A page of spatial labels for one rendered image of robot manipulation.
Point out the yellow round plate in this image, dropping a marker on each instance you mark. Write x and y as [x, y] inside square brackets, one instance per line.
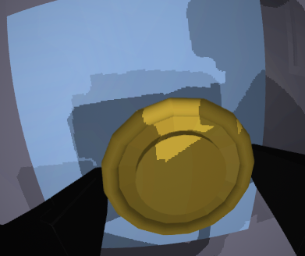
[177, 166]

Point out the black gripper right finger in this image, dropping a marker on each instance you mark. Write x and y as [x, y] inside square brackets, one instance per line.
[279, 176]

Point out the light blue flat mat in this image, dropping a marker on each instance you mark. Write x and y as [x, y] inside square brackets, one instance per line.
[81, 68]

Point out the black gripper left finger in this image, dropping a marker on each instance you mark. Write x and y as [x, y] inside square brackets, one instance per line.
[70, 223]

